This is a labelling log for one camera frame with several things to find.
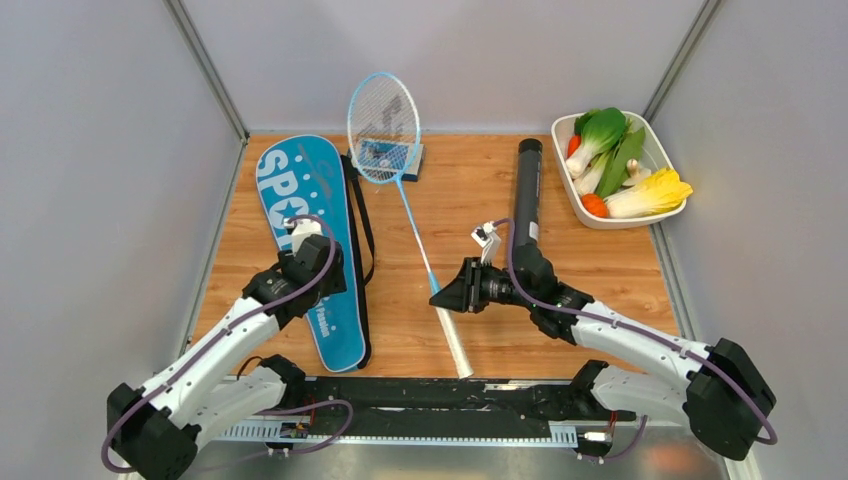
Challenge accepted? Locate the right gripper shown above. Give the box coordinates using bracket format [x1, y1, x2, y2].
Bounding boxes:
[429, 256, 536, 314]

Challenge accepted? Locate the blue racket bag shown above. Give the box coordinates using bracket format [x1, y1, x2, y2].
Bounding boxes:
[255, 135, 375, 373]

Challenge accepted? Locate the black shuttlecock tube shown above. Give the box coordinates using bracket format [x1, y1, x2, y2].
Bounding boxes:
[513, 138, 543, 246]

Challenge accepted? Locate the blue racket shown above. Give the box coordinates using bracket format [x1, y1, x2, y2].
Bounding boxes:
[345, 71, 476, 380]

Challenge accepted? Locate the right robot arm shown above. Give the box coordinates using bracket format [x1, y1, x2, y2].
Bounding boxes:
[429, 245, 776, 461]

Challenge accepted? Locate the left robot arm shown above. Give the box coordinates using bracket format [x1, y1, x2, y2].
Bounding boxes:
[100, 234, 346, 479]

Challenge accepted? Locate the blue product box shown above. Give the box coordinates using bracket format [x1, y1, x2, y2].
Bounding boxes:
[347, 137, 426, 184]

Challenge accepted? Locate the orange carrot front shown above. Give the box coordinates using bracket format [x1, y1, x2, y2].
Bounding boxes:
[580, 193, 609, 218]

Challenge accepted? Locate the orange carrot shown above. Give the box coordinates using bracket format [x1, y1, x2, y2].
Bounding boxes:
[566, 135, 582, 159]
[580, 193, 609, 218]

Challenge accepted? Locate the orange carrot back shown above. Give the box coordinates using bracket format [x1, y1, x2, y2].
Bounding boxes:
[566, 135, 582, 159]

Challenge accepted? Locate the white mushroom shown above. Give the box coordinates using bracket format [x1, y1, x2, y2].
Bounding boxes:
[622, 158, 653, 187]

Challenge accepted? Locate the green bok choy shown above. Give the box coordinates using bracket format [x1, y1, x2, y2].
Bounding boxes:
[565, 107, 627, 179]

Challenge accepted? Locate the yellow cabbage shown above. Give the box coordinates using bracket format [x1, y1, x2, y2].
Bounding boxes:
[604, 168, 694, 219]

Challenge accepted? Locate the white plastic basin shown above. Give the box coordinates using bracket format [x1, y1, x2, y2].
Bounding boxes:
[550, 111, 687, 230]

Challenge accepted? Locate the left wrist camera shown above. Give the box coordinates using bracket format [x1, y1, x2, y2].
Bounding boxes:
[283, 217, 323, 253]

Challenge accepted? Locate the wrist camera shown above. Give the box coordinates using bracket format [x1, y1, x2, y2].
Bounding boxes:
[283, 217, 323, 253]
[471, 221, 502, 265]

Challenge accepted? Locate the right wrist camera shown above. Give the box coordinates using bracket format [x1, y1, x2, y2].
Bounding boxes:
[471, 221, 502, 265]

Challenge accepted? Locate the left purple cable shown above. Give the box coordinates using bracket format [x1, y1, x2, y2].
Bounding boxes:
[99, 213, 355, 476]

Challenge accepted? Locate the purple cable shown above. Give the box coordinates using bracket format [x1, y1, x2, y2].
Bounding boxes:
[99, 213, 355, 476]
[492, 218, 779, 464]

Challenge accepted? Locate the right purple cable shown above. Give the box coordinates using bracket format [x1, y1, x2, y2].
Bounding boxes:
[492, 218, 779, 464]

